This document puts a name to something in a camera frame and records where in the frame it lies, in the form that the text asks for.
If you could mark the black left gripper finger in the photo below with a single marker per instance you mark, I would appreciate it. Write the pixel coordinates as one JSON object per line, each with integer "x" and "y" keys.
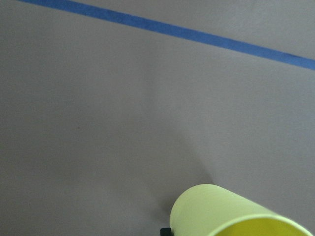
{"x": 165, "y": 232}

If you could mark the yellow paper cup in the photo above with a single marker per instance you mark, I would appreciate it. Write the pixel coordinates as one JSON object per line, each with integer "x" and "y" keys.
{"x": 210, "y": 210}

